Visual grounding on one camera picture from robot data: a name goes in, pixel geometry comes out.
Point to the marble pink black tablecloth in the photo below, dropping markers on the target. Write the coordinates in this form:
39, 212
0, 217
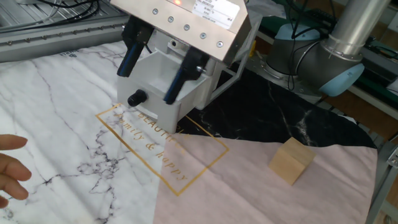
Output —
77, 124

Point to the white drawer with black knob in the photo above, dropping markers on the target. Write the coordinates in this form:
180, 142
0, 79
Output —
155, 109

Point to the white plastic drawer cabinet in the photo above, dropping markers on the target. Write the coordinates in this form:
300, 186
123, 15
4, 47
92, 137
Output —
203, 96

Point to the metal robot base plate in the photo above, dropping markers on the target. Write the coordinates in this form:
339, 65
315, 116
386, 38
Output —
258, 67

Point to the aluminium table frame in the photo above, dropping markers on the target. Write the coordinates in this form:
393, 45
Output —
382, 174

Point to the silver Schunk gripper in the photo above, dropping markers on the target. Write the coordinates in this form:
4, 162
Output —
186, 18

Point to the small yellow item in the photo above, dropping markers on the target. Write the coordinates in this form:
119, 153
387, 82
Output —
253, 49

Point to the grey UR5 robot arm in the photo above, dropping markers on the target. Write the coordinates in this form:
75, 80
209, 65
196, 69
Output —
311, 62

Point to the person's bare hand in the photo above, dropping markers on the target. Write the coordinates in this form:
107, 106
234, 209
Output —
9, 169

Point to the light wooden cube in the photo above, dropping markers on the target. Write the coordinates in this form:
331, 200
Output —
290, 161

